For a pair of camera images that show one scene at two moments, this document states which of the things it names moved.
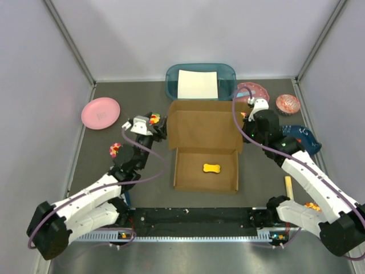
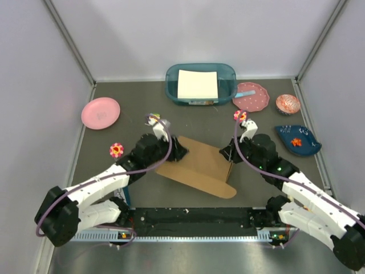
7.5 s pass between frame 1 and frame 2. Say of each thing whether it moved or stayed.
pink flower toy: stayed
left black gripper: moved
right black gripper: moved
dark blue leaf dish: stayed
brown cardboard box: moved
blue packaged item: stayed
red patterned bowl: stayed
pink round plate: stayed
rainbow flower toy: stayed
